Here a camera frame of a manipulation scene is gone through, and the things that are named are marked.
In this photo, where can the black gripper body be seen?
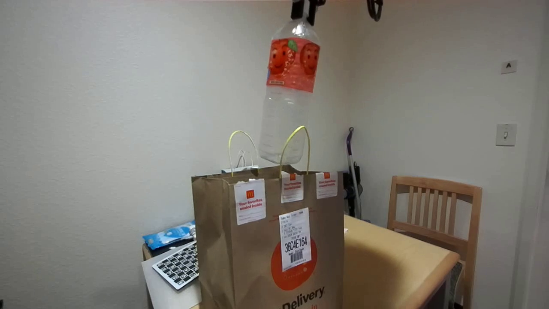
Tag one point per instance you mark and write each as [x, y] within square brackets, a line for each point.
[306, 9]

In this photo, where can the white wall light switch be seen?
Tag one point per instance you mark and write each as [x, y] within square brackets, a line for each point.
[505, 135]

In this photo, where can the wooden chair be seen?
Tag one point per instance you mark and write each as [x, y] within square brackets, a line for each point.
[445, 214]

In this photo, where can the black folded hand cart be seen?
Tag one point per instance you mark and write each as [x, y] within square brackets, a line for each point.
[354, 186]

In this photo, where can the white laptop with keyboard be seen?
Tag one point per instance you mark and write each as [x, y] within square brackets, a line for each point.
[172, 279]

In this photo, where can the blue tissue pack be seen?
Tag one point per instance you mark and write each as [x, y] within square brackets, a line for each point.
[169, 238]

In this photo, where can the clear bottle with red label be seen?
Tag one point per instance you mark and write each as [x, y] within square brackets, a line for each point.
[293, 66]

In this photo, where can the brown McDelivery paper bag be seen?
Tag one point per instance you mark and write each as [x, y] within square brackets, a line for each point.
[270, 239]

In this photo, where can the small white wall thermostat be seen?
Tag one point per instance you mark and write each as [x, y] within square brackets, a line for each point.
[509, 68]

